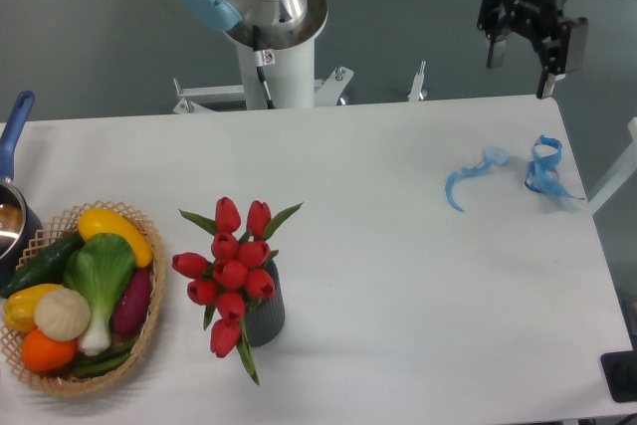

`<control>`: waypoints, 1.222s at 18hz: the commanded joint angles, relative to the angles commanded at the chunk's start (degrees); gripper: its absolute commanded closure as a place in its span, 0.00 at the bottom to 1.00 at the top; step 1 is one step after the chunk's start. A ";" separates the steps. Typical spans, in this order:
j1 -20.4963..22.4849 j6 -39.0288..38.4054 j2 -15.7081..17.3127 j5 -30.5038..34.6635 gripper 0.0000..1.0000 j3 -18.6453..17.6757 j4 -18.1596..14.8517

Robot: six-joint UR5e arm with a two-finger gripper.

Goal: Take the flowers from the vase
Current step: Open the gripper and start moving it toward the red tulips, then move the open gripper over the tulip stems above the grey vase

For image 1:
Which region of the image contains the yellow squash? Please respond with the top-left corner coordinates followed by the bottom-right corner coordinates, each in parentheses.
top-left (78, 207), bottom-right (153, 268)

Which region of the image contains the green cucumber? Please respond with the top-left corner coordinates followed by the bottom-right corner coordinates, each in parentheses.
top-left (1, 231), bottom-right (84, 299)

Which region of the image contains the grey ribbed vase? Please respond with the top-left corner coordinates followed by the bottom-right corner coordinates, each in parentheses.
top-left (245, 261), bottom-right (286, 347)

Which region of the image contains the yellow bell pepper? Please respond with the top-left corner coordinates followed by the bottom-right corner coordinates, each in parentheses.
top-left (3, 284), bottom-right (63, 333)

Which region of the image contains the white metal base frame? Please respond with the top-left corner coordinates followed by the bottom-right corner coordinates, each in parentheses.
top-left (172, 60), bottom-right (428, 114)

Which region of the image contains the blue handled saucepan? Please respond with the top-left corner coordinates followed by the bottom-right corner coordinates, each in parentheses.
top-left (1, 91), bottom-right (42, 287)

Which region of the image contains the orange fruit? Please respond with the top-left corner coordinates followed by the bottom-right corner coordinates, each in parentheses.
top-left (21, 328), bottom-right (78, 373)

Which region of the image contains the blue ribbon strip right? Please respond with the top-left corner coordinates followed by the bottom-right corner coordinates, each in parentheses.
top-left (525, 135), bottom-right (585, 200)

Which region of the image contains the blue ribbon strip left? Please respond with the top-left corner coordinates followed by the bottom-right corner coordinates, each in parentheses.
top-left (444, 146), bottom-right (511, 213)

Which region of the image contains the red tulip bouquet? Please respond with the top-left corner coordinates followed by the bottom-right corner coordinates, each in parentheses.
top-left (172, 197), bottom-right (302, 384)

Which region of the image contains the blue ribbon strip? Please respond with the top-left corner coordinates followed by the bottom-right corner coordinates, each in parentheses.
top-left (444, 146), bottom-right (511, 213)
top-left (525, 135), bottom-right (585, 200)

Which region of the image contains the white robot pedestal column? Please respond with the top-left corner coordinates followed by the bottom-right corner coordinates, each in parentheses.
top-left (228, 36), bottom-right (315, 110)

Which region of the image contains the green bean pod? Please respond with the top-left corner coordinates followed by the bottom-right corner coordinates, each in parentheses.
top-left (72, 342), bottom-right (133, 379)

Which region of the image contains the white frame bar right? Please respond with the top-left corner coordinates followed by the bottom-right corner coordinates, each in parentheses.
top-left (588, 117), bottom-right (636, 215)

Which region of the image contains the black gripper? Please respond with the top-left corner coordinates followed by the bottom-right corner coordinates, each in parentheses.
top-left (477, 0), bottom-right (588, 100)

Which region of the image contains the purple sweet potato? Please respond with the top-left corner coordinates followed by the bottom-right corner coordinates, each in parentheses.
top-left (111, 269), bottom-right (151, 335)

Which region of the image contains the white garlic bulb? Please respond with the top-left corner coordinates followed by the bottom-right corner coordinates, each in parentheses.
top-left (34, 288), bottom-right (91, 341)

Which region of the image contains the black device at table edge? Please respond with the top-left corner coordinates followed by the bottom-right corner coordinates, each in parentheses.
top-left (600, 350), bottom-right (636, 403)

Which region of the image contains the green bok choy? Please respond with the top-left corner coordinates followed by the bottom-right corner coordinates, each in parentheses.
top-left (64, 233), bottom-right (135, 356)

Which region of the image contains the black cable on pedestal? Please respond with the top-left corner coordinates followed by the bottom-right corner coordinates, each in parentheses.
top-left (251, 25), bottom-right (277, 110)

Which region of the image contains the woven wicker basket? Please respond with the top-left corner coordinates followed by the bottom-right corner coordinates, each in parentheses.
top-left (1, 201), bottom-right (166, 397)

